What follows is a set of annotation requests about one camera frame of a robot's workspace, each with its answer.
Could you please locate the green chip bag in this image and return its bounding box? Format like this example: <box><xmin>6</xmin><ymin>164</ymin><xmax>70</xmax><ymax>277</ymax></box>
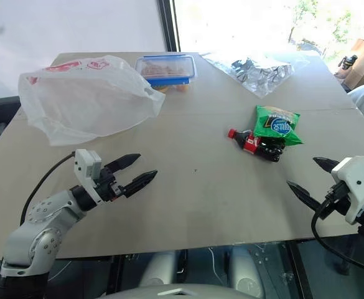
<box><xmin>252</xmin><ymin>105</ymin><xmax>304</xmax><ymax>146</ymax></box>

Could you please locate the crinkled clear silver plastic bag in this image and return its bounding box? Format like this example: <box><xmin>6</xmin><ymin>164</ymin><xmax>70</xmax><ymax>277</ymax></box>
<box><xmin>202</xmin><ymin>51</ymin><xmax>312</xmax><ymax>100</ymax></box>

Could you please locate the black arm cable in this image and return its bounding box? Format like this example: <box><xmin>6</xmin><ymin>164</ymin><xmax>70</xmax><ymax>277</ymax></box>
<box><xmin>19</xmin><ymin>151</ymin><xmax>77</xmax><ymax>226</ymax></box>
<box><xmin>310</xmin><ymin>182</ymin><xmax>364</xmax><ymax>275</ymax></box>

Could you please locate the orange snack packet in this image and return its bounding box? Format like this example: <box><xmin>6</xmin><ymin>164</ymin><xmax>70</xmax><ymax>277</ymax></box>
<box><xmin>155</xmin><ymin>85</ymin><xmax>189</xmax><ymax>94</ymax></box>

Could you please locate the white plastic bag red print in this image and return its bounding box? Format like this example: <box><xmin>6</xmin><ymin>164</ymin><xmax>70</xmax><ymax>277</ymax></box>
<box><xmin>17</xmin><ymin>54</ymin><xmax>166</xmax><ymax>147</ymax></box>

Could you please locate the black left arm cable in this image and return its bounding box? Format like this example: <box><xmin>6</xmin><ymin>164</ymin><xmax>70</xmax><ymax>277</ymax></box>
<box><xmin>19</xmin><ymin>151</ymin><xmax>77</xmax><ymax>226</ymax></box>

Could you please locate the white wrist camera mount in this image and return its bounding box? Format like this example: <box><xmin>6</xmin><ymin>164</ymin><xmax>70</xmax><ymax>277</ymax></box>
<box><xmin>330</xmin><ymin>155</ymin><xmax>364</xmax><ymax>225</ymax></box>
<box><xmin>73</xmin><ymin>148</ymin><xmax>103</xmax><ymax>205</ymax></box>

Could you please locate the small black yellow object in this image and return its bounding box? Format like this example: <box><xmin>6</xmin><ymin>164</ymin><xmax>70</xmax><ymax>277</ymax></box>
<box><xmin>338</xmin><ymin>54</ymin><xmax>359</xmax><ymax>71</ymax></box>

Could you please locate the black window frame post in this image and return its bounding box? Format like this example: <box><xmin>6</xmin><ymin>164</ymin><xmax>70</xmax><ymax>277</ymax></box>
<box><xmin>156</xmin><ymin>0</ymin><xmax>182</xmax><ymax>53</ymax></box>

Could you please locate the grey rounded robot leg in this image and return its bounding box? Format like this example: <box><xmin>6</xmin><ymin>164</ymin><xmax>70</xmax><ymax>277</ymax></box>
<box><xmin>230</xmin><ymin>247</ymin><xmax>265</xmax><ymax>298</ymax></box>
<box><xmin>136</xmin><ymin>250</ymin><xmax>184</xmax><ymax>289</ymax></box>

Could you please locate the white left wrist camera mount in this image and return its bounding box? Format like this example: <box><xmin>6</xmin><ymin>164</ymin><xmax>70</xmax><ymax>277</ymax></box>
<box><xmin>73</xmin><ymin>148</ymin><xmax>103</xmax><ymax>205</ymax></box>

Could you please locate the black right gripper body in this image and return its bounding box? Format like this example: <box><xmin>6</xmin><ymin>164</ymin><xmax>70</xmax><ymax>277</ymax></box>
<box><xmin>316</xmin><ymin>180</ymin><xmax>352</xmax><ymax>217</ymax></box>

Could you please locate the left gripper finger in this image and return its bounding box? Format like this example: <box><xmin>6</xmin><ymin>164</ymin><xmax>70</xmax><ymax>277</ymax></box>
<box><xmin>102</xmin><ymin>153</ymin><xmax>142</xmax><ymax>174</ymax></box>
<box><xmin>122</xmin><ymin>169</ymin><xmax>159</xmax><ymax>199</ymax></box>

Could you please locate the clear food box blue lid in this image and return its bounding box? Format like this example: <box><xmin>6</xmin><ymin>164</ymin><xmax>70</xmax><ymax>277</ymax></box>
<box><xmin>134</xmin><ymin>55</ymin><xmax>198</xmax><ymax>87</ymax></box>

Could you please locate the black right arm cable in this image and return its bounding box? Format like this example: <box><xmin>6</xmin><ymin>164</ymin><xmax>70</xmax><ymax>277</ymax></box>
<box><xmin>310</xmin><ymin>182</ymin><xmax>364</xmax><ymax>275</ymax></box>

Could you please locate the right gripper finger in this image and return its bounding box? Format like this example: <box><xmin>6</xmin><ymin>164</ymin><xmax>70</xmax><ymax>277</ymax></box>
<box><xmin>312</xmin><ymin>156</ymin><xmax>341</xmax><ymax>175</ymax></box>
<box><xmin>286</xmin><ymin>180</ymin><xmax>322</xmax><ymax>214</ymax></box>

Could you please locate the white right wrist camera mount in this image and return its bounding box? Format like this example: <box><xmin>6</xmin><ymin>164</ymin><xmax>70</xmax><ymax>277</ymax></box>
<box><xmin>330</xmin><ymin>155</ymin><xmax>364</xmax><ymax>225</ymax></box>

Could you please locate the cola bottle red cap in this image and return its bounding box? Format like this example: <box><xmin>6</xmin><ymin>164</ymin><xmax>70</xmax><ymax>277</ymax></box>
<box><xmin>227</xmin><ymin>128</ymin><xmax>287</xmax><ymax>163</ymax></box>

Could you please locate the grey robot torso cover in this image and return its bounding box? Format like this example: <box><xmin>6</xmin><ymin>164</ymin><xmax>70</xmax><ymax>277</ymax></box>
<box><xmin>105</xmin><ymin>282</ymin><xmax>265</xmax><ymax>299</ymax></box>

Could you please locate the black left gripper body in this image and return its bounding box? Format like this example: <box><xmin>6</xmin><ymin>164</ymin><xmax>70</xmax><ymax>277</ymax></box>
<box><xmin>94</xmin><ymin>166</ymin><xmax>126</xmax><ymax>203</ymax></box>

